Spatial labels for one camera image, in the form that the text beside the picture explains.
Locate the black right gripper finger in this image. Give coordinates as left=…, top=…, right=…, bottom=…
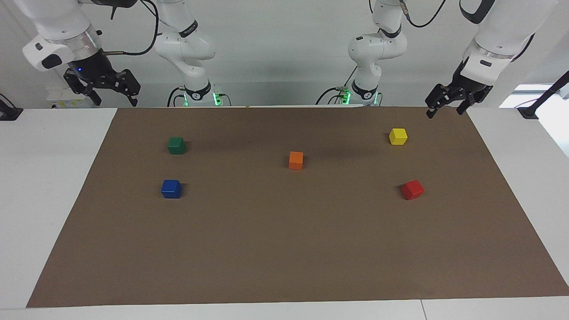
left=64, top=69, right=102, bottom=107
left=116, top=69, right=142, bottom=108

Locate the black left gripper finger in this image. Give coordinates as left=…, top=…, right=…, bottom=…
left=456, top=91, right=483, bottom=116
left=425, top=83, right=463, bottom=119

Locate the red block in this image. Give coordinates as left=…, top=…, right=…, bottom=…
left=401, top=180, right=425, bottom=200

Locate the blue block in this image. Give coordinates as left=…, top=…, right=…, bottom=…
left=161, top=179, right=182, bottom=199

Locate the white box with yellow labels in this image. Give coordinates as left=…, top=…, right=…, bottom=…
left=46, top=86, right=96, bottom=109

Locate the brown table mat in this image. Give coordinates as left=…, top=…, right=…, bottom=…
left=26, top=106, right=569, bottom=308

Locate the black base cable bundle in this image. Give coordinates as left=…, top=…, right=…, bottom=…
left=316, top=67, right=359, bottom=106
left=167, top=86, right=185, bottom=108

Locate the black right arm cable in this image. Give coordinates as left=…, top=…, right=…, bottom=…
left=101, top=0, right=160, bottom=57

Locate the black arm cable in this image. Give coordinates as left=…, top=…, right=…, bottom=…
left=101, top=0, right=160, bottom=57
left=399, top=0, right=449, bottom=28

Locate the black table clamp mount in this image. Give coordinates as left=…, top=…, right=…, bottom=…
left=517, top=71, right=569, bottom=120
left=0, top=93, right=24, bottom=121

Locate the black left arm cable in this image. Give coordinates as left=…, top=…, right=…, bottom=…
left=399, top=0, right=449, bottom=28

